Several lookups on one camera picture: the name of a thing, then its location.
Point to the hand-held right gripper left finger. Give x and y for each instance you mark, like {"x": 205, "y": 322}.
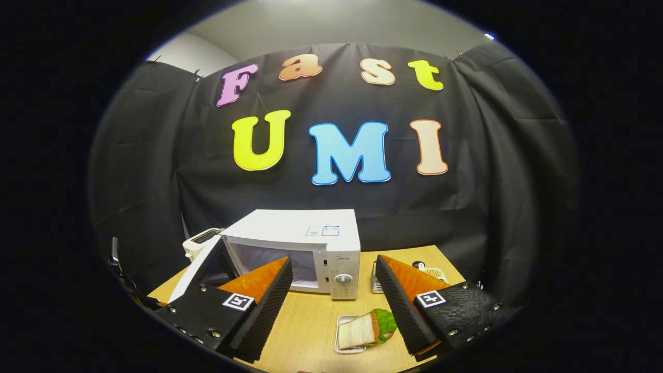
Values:
{"x": 267, "y": 311}

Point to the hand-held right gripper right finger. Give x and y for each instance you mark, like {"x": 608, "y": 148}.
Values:
{"x": 399, "y": 311}

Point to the lettuce sandwich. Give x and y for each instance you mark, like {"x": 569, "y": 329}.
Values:
{"x": 357, "y": 331}

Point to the white microwave oven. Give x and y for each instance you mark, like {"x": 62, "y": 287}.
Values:
{"x": 290, "y": 225}

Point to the white divided grain dish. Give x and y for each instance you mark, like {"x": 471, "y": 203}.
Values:
{"x": 432, "y": 272}

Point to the small white tray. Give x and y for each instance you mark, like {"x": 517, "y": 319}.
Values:
{"x": 349, "y": 350}

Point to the white toaster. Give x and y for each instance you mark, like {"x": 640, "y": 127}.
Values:
{"x": 199, "y": 241}

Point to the black backdrop cloth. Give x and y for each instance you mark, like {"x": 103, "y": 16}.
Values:
{"x": 331, "y": 202}

